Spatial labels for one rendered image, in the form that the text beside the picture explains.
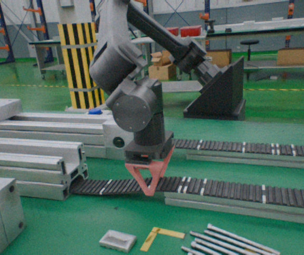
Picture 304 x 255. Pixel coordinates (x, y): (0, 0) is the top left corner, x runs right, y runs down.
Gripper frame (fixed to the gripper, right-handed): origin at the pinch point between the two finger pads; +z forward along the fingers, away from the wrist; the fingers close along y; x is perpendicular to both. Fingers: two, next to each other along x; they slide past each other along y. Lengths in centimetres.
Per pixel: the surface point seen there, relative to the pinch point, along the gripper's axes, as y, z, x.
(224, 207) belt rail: 1.9, 1.9, 13.4
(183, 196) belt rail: 2.0, 0.8, 6.3
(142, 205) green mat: 3.2, 2.9, -1.3
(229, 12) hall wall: -772, -26, -56
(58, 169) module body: 4.0, -3.5, -18.0
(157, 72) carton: -493, 66, -160
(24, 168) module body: 4.1, -3.2, -25.9
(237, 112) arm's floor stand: -55, 3, 12
